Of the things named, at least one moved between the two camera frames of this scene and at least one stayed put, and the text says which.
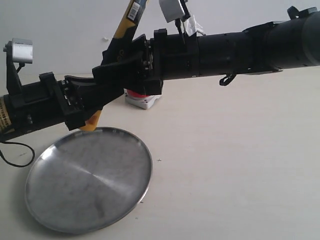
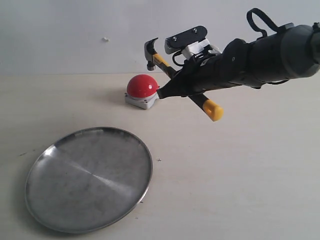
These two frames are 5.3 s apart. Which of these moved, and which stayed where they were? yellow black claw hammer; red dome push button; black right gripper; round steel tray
Moved: black right gripper; yellow black claw hammer
Stayed: red dome push button; round steel tray
